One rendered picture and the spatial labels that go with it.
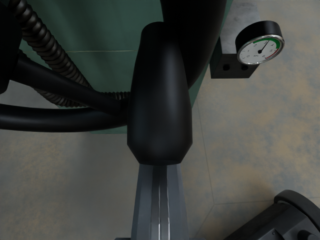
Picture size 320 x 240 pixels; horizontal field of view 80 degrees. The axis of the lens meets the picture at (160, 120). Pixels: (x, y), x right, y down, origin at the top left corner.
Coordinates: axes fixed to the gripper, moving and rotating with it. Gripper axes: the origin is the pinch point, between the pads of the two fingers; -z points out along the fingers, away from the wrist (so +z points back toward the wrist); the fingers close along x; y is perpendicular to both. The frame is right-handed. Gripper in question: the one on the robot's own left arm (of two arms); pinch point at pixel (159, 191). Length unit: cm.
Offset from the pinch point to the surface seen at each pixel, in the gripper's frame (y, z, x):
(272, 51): -2.4, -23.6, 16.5
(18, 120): -5.3, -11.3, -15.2
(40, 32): 2.8, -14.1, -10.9
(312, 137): -57, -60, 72
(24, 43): -3.9, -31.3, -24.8
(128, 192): -70, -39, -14
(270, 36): 0.1, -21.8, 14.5
